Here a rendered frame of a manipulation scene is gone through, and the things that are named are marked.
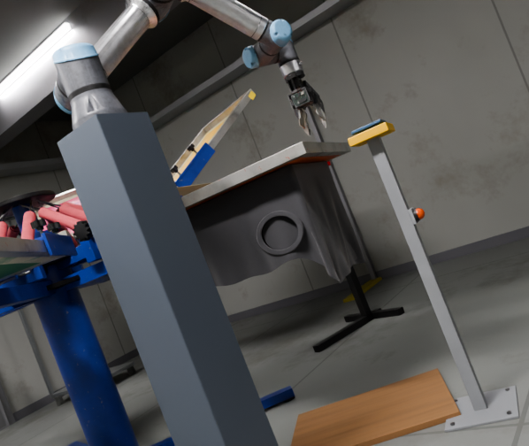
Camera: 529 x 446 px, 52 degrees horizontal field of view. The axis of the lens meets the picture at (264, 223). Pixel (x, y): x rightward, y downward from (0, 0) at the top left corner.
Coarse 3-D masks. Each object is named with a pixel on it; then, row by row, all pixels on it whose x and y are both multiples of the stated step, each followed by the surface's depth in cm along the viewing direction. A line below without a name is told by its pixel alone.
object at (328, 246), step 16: (288, 176) 176; (304, 176) 184; (320, 176) 200; (304, 192) 179; (320, 192) 194; (336, 192) 212; (304, 208) 176; (320, 208) 187; (336, 208) 207; (320, 224) 183; (336, 224) 198; (320, 240) 178; (336, 240) 193; (352, 240) 211; (336, 256) 188; (352, 256) 209; (336, 272) 184
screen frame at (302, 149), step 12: (300, 144) 166; (312, 144) 174; (324, 144) 186; (336, 144) 202; (348, 144) 218; (276, 156) 169; (288, 156) 168; (300, 156) 167; (312, 156) 181; (252, 168) 173; (264, 168) 171; (228, 180) 177; (240, 180) 175; (192, 192) 182; (204, 192) 180; (216, 192) 179; (192, 204) 184
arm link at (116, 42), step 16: (128, 0) 169; (144, 0) 167; (128, 16) 166; (144, 16) 169; (160, 16) 173; (112, 32) 163; (128, 32) 165; (96, 48) 161; (112, 48) 162; (128, 48) 167; (112, 64) 163; (64, 96) 152
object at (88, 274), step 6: (96, 264) 235; (102, 264) 234; (84, 270) 238; (90, 270) 237; (96, 270) 235; (102, 270) 234; (66, 276) 242; (72, 276) 241; (84, 276) 238; (90, 276) 237; (96, 276) 236; (102, 276) 239; (72, 282) 241; (78, 282) 240; (84, 282) 239; (66, 288) 243; (72, 288) 244
